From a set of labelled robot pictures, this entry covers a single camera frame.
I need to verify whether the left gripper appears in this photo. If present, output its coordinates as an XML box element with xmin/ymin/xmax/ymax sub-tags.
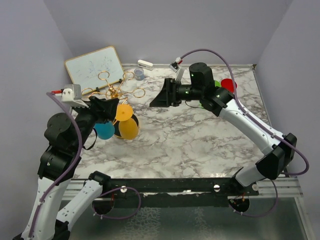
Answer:
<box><xmin>73</xmin><ymin>94</ymin><xmax>120</xmax><ymax>151</ymax></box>

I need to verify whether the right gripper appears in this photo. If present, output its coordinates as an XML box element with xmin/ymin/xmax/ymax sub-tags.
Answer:
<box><xmin>149</xmin><ymin>78</ymin><xmax>203</xmax><ymax>108</ymax></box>

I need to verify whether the orange wine glass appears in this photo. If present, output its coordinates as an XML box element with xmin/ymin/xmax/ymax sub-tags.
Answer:
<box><xmin>113</xmin><ymin>104</ymin><xmax>139</xmax><ymax>140</ymax></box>

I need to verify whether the green wine glass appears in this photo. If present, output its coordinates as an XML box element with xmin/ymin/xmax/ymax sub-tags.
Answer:
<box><xmin>199</xmin><ymin>80</ymin><xmax>222</xmax><ymax>109</ymax></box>

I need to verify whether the red wine glass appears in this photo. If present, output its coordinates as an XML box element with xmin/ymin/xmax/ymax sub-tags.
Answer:
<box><xmin>220</xmin><ymin>78</ymin><xmax>238</xmax><ymax>93</ymax></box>

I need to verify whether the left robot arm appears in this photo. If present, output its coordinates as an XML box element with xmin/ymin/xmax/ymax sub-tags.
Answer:
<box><xmin>15</xmin><ymin>93</ymin><xmax>119</xmax><ymax>240</ymax></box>

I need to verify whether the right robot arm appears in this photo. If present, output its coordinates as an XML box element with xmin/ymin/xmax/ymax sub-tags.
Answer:
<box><xmin>149</xmin><ymin>62</ymin><xmax>297</xmax><ymax>196</ymax></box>

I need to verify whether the blue wine glass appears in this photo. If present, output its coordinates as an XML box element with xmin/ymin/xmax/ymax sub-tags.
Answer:
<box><xmin>94</xmin><ymin>122</ymin><xmax>115</xmax><ymax>140</ymax></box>

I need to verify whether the white whiteboard eraser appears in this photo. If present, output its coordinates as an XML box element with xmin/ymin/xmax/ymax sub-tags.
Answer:
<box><xmin>137</xmin><ymin>59</ymin><xmax>154</xmax><ymax>71</ymax></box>

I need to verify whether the gold wire glass rack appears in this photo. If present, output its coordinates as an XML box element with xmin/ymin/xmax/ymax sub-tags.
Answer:
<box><xmin>82</xmin><ymin>71</ymin><xmax>146</xmax><ymax>125</ymax></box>

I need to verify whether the whiteboard with wooden frame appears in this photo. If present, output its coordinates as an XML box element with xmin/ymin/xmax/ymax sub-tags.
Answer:
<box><xmin>64</xmin><ymin>46</ymin><xmax>124</xmax><ymax>90</ymax></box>

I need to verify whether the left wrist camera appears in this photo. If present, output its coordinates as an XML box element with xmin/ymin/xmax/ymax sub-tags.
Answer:
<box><xmin>50</xmin><ymin>84</ymin><xmax>89</xmax><ymax>108</ymax></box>

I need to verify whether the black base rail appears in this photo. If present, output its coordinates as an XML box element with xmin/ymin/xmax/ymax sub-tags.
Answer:
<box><xmin>88</xmin><ymin>171</ymin><xmax>259</xmax><ymax>208</ymax></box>

